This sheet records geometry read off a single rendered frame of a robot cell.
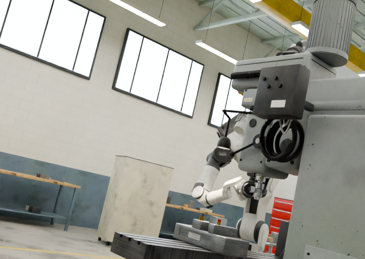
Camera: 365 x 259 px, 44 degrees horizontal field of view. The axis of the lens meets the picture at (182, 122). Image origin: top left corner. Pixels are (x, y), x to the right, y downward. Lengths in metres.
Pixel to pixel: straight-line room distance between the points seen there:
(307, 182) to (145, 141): 9.24
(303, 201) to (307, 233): 0.12
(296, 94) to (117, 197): 6.60
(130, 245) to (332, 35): 1.28
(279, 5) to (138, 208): 4.54
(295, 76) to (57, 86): 8.29
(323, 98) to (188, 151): 9.86
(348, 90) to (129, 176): 6.55
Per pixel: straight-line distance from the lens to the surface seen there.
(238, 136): 2.74
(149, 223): 8.49
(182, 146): 11.62
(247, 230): 2.95
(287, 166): 2.03
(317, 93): 2.05
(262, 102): 1.87
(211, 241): 1.99
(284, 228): 2.50
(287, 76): 1.83
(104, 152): 10.33
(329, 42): 2.17
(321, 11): 2.24
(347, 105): 1.95
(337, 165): 1.77
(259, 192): 2.24
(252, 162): 2.18
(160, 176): 8.48
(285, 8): 8.79
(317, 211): 1.78
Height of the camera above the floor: 1.12
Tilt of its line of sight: 9 degrees up
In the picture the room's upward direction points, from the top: 13 degrees clockwise
